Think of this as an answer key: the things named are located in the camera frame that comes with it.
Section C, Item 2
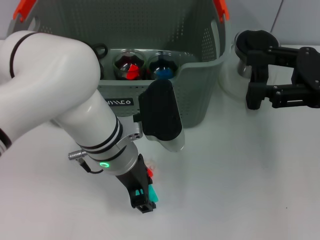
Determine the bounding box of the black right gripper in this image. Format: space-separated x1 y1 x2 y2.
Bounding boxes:
245 46 320 110

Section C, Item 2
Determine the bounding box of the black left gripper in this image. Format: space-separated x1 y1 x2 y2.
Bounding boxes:
115 153 157 215

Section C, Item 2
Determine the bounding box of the teal toy brick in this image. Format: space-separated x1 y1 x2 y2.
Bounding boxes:
134 184 160 204

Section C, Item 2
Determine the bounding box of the glass teacup black sleeve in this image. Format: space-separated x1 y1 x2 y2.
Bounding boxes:
147 51 181 81

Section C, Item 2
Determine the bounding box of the blue toy brick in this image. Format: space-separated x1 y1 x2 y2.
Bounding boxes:
156 69 175 80

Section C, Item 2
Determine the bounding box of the orange-red sloped toy brick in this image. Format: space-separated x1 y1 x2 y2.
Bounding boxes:
125 63 141 80

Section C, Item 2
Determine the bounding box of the glass jar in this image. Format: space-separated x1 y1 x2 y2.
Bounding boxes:
112 49 147 81

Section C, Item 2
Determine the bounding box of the grey perforated storage bin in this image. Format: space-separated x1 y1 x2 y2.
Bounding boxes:
6 0 232 130

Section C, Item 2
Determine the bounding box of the opaque white toy brick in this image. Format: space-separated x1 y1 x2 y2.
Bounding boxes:
145 159 158 171

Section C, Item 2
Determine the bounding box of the black clay teapot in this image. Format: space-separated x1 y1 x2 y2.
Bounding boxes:
93 42 109 60

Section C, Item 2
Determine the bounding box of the glass pitcher black handle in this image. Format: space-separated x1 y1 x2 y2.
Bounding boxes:
219 29 282 111

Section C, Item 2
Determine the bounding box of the orange bin carry handle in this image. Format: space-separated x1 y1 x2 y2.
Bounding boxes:
12 0 231 23

